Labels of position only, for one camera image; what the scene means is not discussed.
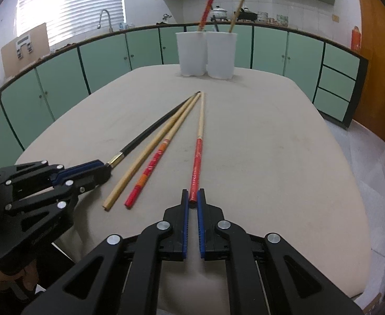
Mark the white cooking pot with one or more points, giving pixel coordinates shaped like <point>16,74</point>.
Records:
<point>219,13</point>

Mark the bottles beside sink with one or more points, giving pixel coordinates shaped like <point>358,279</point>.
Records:
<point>126,26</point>

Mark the beige tablecloth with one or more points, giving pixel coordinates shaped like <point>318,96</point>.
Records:
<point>261,170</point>

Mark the black wok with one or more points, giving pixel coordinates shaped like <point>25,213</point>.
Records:
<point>248,14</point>

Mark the wooden door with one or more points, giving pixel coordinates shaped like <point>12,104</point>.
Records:
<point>382,65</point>

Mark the patterned jar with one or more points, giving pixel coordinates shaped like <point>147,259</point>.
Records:
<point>282,19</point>

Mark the yellow wall socket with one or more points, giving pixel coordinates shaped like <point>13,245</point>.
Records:
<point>335,18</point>

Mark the white two-compartment utensil holder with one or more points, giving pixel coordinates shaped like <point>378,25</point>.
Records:
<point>208,55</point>

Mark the red and orange patterned chopstick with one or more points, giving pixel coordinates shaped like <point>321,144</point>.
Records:
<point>151,165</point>

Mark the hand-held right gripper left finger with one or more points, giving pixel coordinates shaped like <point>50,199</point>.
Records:
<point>185,229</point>

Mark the chrome kitchen faucet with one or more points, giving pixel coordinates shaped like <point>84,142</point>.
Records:
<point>108,19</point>

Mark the dark wooden kitchen countertop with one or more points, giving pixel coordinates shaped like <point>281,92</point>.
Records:
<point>310,35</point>

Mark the green cabinet drawer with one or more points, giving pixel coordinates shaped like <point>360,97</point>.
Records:
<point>336,83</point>
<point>341,62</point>
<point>330,105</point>

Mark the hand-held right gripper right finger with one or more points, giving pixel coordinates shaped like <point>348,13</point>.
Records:
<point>201,233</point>

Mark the black chopstick with gold band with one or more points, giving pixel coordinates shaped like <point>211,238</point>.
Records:
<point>153,129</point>

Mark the small white counter appliance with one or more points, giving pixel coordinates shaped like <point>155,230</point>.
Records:
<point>166,18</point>

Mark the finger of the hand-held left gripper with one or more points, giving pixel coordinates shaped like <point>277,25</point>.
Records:
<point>87,180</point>
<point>77,169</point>

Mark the plain wooden chopstick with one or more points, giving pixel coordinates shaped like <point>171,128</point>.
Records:
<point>236,16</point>
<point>130,178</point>

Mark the white window blind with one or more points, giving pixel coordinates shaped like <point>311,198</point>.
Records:
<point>71,3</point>

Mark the row of green base cabinets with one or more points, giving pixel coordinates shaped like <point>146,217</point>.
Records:
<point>103,62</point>

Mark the brown board with white device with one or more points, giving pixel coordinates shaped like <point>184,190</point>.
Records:
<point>12,59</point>

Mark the person's left hand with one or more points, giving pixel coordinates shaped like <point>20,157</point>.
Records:
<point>30,277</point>

